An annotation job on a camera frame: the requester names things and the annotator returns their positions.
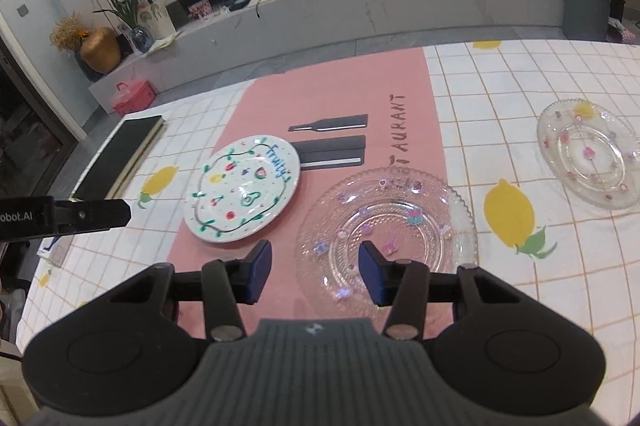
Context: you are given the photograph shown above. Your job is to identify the clear glass plate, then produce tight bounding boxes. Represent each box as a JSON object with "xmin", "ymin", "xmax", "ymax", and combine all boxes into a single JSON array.
[
  {"xmin": 296, "ymin": 167, "xmax": 478, "ymax": 307},
  {"xmin": 537, "ymin": 99, "xmax": 640, "ymax": 209}
]

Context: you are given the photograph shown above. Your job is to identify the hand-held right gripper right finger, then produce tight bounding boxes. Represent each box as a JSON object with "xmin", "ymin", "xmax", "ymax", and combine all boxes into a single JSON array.
[{"xmin": 359, "ymin": 241, "xmax": 526, "ymax": 342}]

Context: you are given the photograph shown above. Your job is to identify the blue glass vase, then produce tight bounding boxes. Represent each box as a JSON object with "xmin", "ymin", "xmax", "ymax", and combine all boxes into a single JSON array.
[{"xmin": 130, "ymin": 25, "xmax": 153, "ymax": 54}]

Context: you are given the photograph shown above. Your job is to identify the black notebook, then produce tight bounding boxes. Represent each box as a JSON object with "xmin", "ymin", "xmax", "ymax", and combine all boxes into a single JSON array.
[{"xmin": 72, "ymin": 115, "xmax": 166, "ymax": 202}]

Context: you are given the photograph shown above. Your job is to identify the pink slippers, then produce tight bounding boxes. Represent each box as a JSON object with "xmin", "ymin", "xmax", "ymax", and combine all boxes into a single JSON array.
[{"xmin": 605, "ymin": 19, "xmax": 638, "ymax": 44}]

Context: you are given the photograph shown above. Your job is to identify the blue and white box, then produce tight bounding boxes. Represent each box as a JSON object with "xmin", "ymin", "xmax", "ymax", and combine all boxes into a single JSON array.
[{"xmin": 40, "ymin": 236, "xmax": 71, "ymax": 267}]

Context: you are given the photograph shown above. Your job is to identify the grey stone television bench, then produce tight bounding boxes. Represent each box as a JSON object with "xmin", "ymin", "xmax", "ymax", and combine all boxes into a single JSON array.
[{"xmin": 89, "ymin": 0, "xmax": 563, "ymax": 112}]

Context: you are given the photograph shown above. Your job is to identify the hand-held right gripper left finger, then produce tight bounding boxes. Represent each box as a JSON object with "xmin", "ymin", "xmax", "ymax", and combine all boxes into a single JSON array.
[{"xmin": 107, "ymin": 240, "xmax": 273, "ymax": 343}]

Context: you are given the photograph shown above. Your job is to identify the dried yellow flowers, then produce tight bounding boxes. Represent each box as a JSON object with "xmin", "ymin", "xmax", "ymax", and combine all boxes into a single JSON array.
[{"xmin": 50, "ymin": 14, "xmax": 91, "ymax": 52}]

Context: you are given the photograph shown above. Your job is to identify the white painted plate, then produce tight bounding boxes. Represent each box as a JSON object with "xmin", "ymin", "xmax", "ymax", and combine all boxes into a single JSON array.
[{"xmin": 183, "ymin": 133, "xmax": 301, "ymax": 244}]

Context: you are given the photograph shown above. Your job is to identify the gold vase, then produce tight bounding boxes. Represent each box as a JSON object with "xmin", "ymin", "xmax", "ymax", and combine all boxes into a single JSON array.
[{"xmin": 80, "ymin": 27, "xmax": 122, "ymax": 74}]

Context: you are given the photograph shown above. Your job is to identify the pink printed placemat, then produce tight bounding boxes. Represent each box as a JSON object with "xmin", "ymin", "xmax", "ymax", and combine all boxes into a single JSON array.
[{"xmin": 167, "ymin": 47, "xmax": 448, "ymax": 342}]

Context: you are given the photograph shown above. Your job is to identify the grey trash bin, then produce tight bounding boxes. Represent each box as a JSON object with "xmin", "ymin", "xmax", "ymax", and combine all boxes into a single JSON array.
[{"xmin": 562, "ymin": 0, "xmax": 613, "ymax": 41}]

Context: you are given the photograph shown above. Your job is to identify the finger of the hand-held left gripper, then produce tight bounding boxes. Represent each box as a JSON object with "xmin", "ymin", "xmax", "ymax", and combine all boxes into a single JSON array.
[{"xmin": 54, "ymin": 199, "xmax": 133, "ymax": 234}]

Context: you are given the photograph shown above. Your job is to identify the loose papers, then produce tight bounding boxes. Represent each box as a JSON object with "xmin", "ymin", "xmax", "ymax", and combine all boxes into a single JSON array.
[{"xmin": 142, "ymin": 34, "xmax": 181, "ymax": 53}]

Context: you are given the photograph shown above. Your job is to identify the pink plastic basket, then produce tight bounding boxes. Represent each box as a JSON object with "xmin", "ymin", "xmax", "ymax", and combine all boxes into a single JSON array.
[{"xmin": 112, "ymin": 79, "xmax": 155, "ymax": 117}]

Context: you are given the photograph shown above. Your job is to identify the white drawing card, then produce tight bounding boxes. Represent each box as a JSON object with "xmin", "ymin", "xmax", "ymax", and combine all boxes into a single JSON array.
[{"xmin": 137, "ymin": 0, "xmax": 176, "ymax": 40}]

